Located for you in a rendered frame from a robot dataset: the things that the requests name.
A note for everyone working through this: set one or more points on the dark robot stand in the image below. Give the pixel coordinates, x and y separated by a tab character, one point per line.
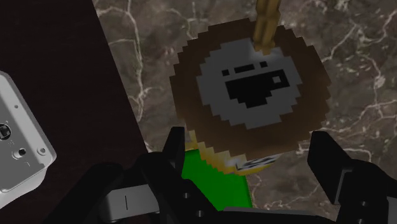
68	62

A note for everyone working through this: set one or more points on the brown round cup-picture disc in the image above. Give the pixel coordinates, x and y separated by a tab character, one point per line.
198	124

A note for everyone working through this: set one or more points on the golden stick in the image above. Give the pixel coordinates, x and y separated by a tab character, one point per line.
265	24

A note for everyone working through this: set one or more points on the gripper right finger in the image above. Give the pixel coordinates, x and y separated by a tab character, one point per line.
356	186

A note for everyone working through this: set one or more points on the green flat block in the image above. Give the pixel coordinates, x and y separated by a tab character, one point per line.
217	187

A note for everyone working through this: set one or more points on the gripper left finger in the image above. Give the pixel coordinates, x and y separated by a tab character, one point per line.
161	186

